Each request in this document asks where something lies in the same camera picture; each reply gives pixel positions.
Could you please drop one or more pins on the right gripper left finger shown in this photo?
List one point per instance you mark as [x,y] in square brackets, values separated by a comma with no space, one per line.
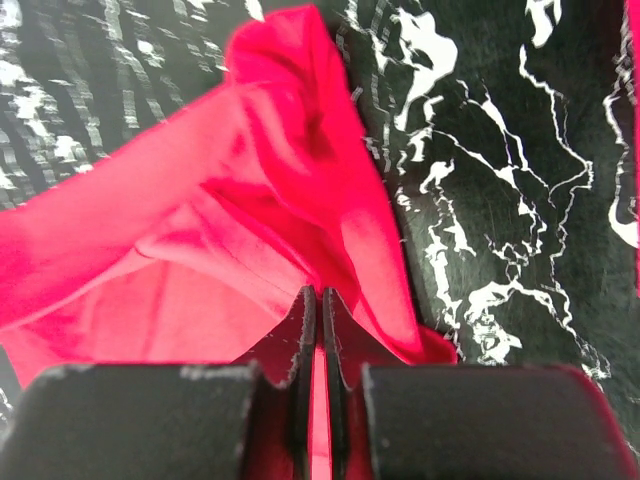
[247,419]

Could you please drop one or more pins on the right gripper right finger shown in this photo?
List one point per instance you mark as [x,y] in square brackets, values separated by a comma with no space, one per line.
[389,420]

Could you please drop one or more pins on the crimson t shirt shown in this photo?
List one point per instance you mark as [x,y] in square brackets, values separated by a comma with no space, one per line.
[191,243]
[632,10]

